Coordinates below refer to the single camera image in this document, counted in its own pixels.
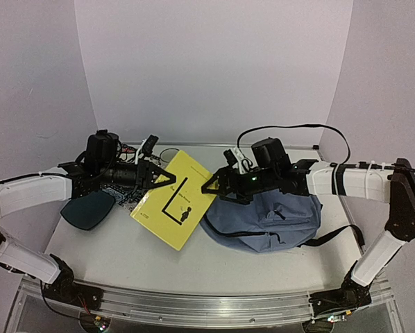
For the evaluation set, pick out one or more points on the blue grey backpack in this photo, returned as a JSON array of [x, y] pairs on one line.
[[272, 222]]

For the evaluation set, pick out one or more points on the yellow book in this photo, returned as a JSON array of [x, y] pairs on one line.
[[172, 212]]

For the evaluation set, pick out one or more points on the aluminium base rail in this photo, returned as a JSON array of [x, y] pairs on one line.
[[33, 310]]

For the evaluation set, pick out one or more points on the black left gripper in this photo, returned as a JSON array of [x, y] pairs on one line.
[[146, 172]]

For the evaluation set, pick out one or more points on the white ribbed mug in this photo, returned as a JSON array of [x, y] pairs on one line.
[[168, 154]]

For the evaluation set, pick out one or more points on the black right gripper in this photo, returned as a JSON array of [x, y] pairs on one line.
[[232, 182]]

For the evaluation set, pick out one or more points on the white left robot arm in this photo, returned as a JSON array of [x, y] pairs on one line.
[[29, 192]]

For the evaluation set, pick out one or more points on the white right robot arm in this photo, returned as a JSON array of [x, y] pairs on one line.
[[229, 272]]

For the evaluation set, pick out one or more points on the patterned patchwork placemat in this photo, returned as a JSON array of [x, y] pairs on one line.
[[128, 198]]

